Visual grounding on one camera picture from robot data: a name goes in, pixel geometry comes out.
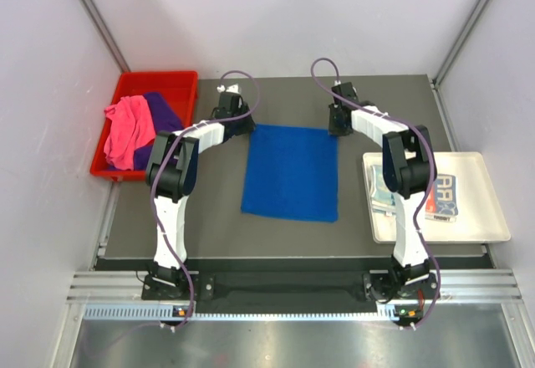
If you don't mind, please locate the dark blue towel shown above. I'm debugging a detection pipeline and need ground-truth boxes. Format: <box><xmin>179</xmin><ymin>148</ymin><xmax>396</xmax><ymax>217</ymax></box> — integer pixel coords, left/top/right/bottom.
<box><xmin>241</xmin><ymin>125</ymin><xmax>339</xmax><ymax>223</ymax></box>

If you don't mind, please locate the blue polka dot towel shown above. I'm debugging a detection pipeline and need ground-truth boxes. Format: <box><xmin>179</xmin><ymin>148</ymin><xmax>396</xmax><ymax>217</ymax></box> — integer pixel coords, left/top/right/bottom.
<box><xmin>369</xmin><ymin>165</ymin><xmax>395</xmax><ymax>215</ymax></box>

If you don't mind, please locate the beige rabbit letter towel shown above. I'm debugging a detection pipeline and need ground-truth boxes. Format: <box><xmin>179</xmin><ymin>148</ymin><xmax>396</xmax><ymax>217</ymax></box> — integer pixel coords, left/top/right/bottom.
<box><xmin>425</xmin><ymin>174</ymin><xmax>459</xmax><ymax>222</ymax></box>

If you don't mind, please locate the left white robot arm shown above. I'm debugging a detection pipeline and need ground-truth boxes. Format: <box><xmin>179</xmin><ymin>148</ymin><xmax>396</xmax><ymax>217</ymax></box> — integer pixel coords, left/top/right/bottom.
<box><xmin>145</xmin><ymin>84</ymin><xmax>256</xmax><ymax>299</ymax></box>

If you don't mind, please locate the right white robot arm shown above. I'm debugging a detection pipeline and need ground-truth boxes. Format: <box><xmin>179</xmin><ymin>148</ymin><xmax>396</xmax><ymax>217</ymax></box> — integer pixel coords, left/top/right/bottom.
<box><xmin>329</xmin><ymin>79</ymin><xmax>437</xmax><ymax>298</ymax></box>

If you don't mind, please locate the red plastic bin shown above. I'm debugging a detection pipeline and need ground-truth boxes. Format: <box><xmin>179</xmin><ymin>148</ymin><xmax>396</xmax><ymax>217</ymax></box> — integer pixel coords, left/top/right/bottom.
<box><xmin>89</xmin><ymin>70</ymin><xmax>198</xmax><ymax>181</ymax></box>

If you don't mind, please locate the purple towel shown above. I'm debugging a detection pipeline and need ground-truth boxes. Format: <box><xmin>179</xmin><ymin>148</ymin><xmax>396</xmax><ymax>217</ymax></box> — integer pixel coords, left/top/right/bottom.
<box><xmin>133</xmin><ymin>92</ymin><xmax>184</xmax><ymax>171</ymax></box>

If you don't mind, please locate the pink towel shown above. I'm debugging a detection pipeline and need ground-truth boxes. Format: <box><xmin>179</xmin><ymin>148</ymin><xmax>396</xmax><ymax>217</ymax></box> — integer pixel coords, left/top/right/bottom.
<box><xmin>104</xmin><ymin>95</ymin><xmax>155</xmax><ymax>171</ymax></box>

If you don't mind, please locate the white plastic tray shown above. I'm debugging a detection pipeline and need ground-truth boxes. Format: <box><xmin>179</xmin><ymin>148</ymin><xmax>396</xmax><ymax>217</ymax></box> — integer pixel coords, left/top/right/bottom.
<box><xmin>363</xmin><ymin>152</ymin><xmax>511</xmax><ymax>243</ymax></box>

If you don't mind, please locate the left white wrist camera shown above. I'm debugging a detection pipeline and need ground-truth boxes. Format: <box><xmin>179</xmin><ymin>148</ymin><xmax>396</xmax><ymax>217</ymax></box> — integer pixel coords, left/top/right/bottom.
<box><xmin>217</xmin><ymin>84</ymin><xmax>242</xmax><ymax>95</ymax></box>

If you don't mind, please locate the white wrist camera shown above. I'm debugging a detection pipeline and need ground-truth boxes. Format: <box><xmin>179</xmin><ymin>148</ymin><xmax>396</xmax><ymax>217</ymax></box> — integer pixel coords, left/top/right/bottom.
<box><xmin>217</xmin><ymin>84</ymin><xmax>242</xmax><ymax>95</ymax></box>
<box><xmin>332</xmin><ymin>80</ymin><xmax>357</xmax><ymax>100</ymax></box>

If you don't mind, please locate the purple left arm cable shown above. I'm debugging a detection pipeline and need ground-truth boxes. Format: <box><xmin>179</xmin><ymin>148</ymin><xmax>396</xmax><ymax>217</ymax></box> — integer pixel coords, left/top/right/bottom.
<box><xmin>148</xmin><ymin>70</ymin><xmax>262</xmax><ymax>330</ymax></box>

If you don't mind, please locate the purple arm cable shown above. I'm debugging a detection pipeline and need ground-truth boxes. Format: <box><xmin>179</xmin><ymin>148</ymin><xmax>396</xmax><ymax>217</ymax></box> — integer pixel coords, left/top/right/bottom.
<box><xmin>148</xmin><ymin>70</ymin><xmax>262</xmax><ymax>330</ymax></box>
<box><xmin>309</xmin><ymin>58</ymin><xmax>442</xmax><ymax>327</ymax></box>

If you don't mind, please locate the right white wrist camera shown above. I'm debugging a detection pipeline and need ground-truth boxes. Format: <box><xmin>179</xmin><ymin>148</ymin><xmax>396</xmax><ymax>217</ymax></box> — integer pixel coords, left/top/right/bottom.
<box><xmin>332</xmin><ymin>80</ymin><xmax>357</xmax><ymax>100</ymax></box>

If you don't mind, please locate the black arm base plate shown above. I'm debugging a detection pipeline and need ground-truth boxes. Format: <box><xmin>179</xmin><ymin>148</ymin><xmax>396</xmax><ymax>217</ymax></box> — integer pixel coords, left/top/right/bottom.
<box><xmin>141</xmin><ymin>257</ymin><xmax>436</xmax><ymax>312</ymax></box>

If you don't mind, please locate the aluminium frame rail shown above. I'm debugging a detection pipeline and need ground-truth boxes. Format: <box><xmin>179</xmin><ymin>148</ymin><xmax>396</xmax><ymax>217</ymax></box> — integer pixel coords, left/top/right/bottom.
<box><xmin>67</xmin><ymin>269</ymin><xmax>522</xmax><ymax>304</ymax></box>

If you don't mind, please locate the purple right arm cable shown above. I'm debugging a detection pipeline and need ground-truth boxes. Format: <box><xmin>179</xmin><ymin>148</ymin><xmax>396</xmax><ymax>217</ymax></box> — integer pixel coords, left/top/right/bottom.
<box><xmin>309</xmin><ymin>58</ymin><xmax>442</xmax><ymax>327</ymax></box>

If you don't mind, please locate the grey slotted cable duct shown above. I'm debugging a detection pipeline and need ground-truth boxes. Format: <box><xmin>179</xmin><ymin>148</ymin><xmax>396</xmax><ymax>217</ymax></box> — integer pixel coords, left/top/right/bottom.
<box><xmin>84</xmin><ymin>304</ymin><xmax>399</xmax><ymax>323</ymax></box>

